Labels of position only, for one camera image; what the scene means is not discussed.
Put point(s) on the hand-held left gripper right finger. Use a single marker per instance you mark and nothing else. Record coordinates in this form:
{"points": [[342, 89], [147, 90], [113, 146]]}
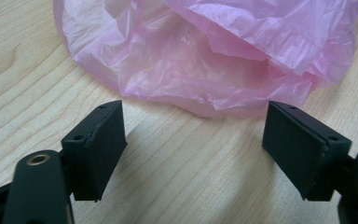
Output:
{"points": [[301, 149]]}

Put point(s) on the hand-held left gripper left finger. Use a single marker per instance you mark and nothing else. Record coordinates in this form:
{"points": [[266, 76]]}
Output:
{"points": [[96, 149]]}

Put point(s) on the pink plastic bag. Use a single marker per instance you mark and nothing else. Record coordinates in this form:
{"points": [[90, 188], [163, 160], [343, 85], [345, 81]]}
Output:
{"points": [[199, 56]]}

